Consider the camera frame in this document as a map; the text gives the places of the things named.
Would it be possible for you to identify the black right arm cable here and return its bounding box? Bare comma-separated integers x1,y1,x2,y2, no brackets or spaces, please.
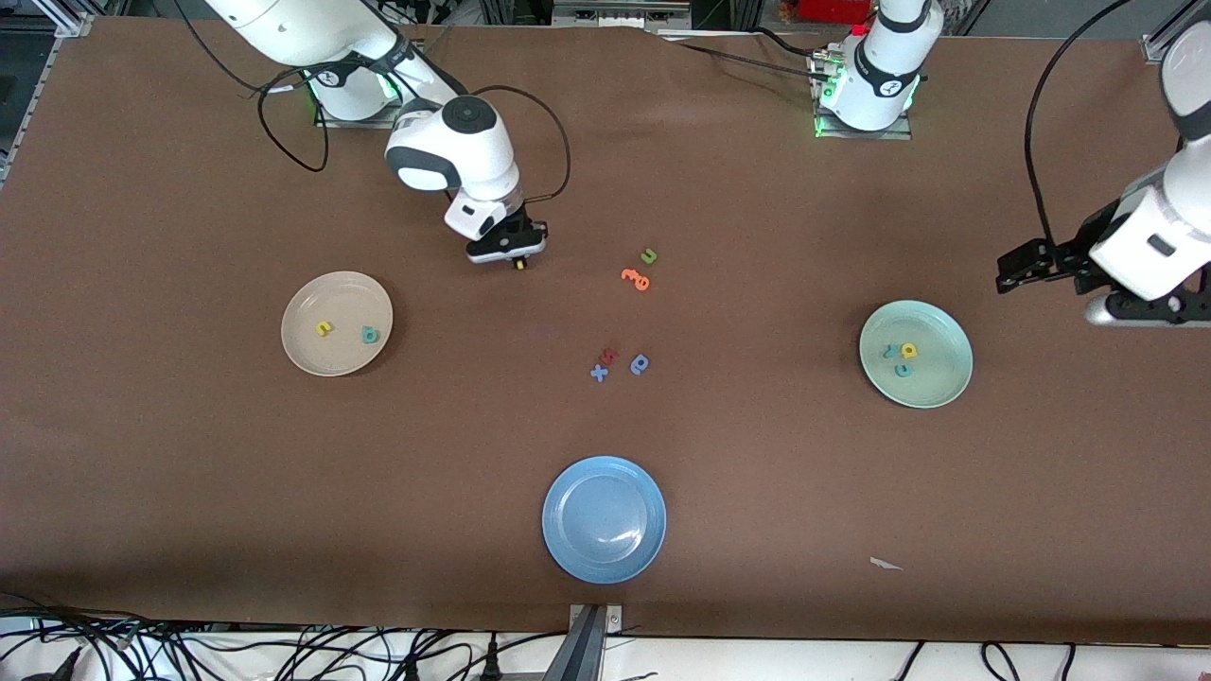
170,0,572,204

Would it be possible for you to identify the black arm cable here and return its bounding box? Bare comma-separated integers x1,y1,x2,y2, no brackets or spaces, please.
170,0,572,204
1025,0,1136,252

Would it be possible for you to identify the red box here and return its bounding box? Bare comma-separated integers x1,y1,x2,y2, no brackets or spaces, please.
798,0,873,25

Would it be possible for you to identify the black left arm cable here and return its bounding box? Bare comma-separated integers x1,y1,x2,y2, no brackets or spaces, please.
1025,0,1136,252

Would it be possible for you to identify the thin black table cable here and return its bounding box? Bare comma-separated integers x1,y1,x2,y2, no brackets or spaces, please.
752,26,819,60
676,43,819,72

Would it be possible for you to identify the pale green plate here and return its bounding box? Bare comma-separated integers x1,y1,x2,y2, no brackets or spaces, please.
859,300,974,410

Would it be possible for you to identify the grey power strip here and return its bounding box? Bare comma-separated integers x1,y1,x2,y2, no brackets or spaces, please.
552,0,693,29

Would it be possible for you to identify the aluminium table leg profile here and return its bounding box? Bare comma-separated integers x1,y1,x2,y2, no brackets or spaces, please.
544,603,625,681

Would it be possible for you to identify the brown table cover sheet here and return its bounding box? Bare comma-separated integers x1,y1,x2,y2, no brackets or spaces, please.
0,14,1211,646

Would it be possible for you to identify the aluminium frame profile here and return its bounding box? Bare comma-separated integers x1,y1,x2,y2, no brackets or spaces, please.
33,0,96,39
1140,0,1211,62

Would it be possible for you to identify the beige plate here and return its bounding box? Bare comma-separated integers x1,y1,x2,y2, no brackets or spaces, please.
281,271,395,377

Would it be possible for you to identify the blue plate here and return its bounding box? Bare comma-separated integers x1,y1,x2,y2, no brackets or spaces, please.
541,456,668,585

